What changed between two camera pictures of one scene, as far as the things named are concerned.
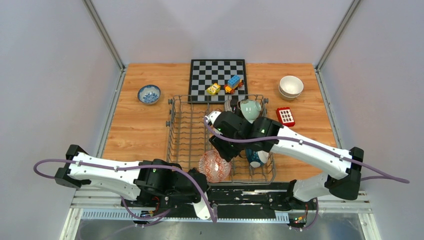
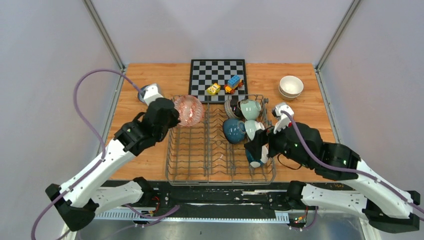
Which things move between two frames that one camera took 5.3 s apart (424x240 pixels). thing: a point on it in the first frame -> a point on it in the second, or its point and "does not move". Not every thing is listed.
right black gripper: (227, 154) -> (261, 136)
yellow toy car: (214, 88) does not move
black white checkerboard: (204, 73) does not move
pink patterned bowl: (216, 169) -> (190, 110)
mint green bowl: (251, 109) does not move
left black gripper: (195, 198) -> (175, 119)
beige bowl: (291, 85) does not move
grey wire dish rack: (187, 138) does not move
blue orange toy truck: (233, 84) does not move
